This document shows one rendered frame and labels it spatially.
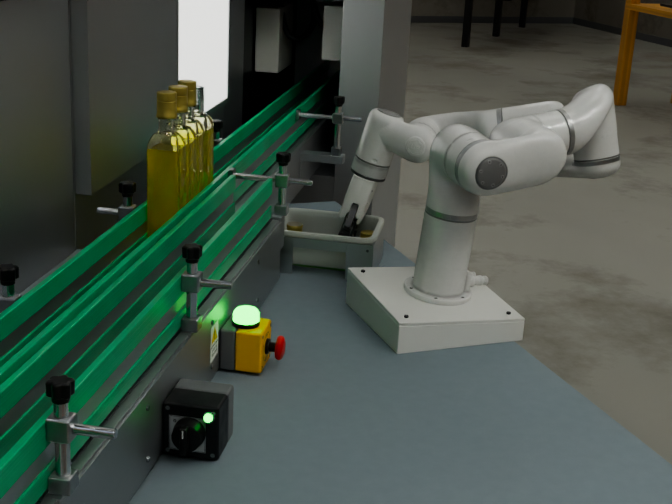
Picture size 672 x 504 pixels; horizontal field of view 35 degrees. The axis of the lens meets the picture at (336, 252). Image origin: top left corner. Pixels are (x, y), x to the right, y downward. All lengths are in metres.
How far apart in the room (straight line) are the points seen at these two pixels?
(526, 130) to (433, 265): 0.29
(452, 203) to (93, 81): 0.65
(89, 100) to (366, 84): 1.20
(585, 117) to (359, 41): 1.06
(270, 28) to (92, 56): 1.26
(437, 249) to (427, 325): 0.15
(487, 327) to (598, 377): 1.82
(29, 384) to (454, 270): 0.89
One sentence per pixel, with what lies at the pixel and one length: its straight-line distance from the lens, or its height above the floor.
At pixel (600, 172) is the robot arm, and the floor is 1.03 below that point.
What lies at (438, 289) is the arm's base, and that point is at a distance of 1.95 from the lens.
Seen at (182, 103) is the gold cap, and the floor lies 1.13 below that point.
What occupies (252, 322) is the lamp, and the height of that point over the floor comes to 0.84.
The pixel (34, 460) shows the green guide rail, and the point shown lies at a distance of 1.17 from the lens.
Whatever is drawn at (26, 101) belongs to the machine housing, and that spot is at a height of 1.17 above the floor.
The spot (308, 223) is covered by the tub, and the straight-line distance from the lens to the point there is 2.35.
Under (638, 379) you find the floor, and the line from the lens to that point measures 3.77.
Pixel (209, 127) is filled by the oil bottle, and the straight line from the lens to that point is 2.05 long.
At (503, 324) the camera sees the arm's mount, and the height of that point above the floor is 0.79.
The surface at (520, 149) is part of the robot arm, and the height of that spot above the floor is 1.11.
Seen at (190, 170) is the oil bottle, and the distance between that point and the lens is 1.95.
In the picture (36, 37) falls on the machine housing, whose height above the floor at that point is 1.26.
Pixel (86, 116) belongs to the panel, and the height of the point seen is 1.12.
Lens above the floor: 1.51
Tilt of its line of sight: 19 degrees down
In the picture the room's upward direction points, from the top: 3 degrees clockwise
